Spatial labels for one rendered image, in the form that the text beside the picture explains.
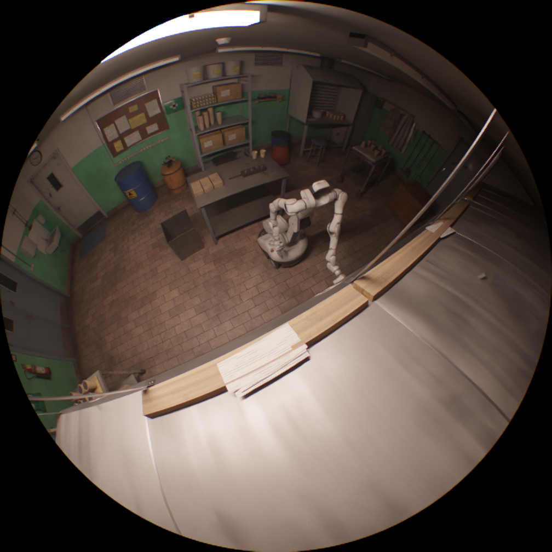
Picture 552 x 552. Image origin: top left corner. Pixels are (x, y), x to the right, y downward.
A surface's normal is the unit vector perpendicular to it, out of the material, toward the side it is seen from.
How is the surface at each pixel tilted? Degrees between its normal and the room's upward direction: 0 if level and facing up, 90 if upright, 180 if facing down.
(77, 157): 90
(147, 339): 0
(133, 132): 90
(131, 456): 33
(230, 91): 90
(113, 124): 90
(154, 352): 0
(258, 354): 27
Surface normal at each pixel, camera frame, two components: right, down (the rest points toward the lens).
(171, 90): 0.49, 0.81
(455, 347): -0.22, -0.77
